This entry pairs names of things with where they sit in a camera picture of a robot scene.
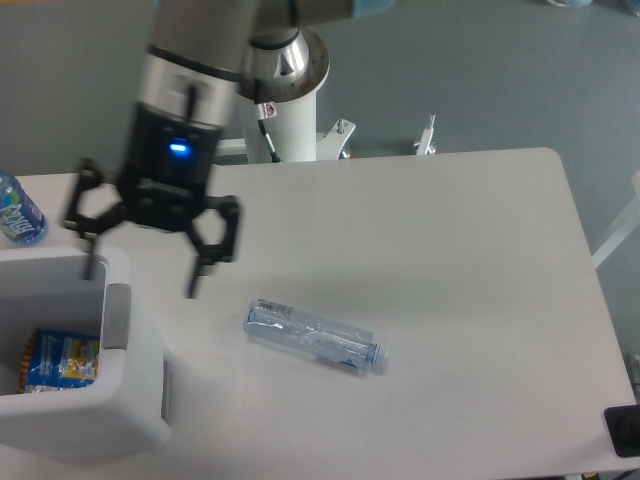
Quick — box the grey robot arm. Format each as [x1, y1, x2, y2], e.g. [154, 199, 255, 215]
[63, 1, 390, 294]

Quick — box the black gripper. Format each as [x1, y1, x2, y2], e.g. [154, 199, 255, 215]
[62, 101, 244, 300]

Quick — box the crushed clear plastic bottle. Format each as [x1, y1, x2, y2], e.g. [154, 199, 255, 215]
[243, 299, 388, 374]

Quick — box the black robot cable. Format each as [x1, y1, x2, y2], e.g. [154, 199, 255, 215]
[253, 78, 282, 163]

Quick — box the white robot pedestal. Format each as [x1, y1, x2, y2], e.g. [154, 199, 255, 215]
[214, 27, 357, 164]

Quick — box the black clamp at table edge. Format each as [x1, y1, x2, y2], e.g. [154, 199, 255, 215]
[604, 404, 640, 458]

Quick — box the white trash can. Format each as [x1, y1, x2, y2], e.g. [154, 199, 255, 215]
[1, 247, 170, 458]

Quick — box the blue labelled drink bottle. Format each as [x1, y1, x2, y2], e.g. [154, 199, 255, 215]
[1, 169, 48, 246]

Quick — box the white table frame leg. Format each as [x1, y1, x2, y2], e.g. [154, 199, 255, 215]
[591, 171, 639, 269]

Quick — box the blue snack wrapper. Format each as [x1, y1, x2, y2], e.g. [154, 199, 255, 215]
[17, 328, 100, 394]

